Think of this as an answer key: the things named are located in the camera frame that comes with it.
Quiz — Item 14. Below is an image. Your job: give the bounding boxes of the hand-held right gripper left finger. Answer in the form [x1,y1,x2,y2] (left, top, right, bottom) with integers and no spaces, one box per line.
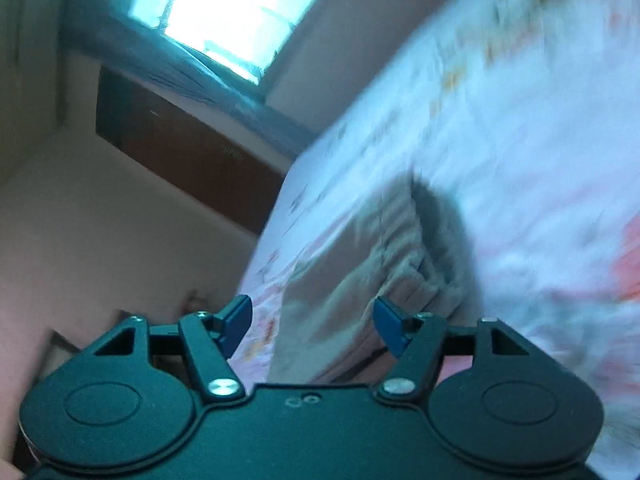
[91,294,252,405]

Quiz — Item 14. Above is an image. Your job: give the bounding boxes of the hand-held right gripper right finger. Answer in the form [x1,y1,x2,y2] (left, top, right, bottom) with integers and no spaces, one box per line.
[373,296,547,404]

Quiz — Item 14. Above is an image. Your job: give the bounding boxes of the beige pants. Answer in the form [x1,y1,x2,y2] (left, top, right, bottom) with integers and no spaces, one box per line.
[267,172,485,386]

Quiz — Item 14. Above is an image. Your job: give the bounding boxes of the brown wooden cabinet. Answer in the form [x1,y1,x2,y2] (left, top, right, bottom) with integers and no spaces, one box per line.
[95,64,287,236]

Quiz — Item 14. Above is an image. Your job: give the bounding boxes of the pink floral bed sheet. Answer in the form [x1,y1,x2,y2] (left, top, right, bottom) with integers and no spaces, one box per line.
[227,0,640,480]

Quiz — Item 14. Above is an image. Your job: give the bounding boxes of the grey window sill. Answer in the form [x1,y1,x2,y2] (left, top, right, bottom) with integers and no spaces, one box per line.
[65,2,321,158]

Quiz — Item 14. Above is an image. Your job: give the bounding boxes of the bright window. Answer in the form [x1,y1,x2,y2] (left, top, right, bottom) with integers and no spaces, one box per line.
[125,0,335,87]

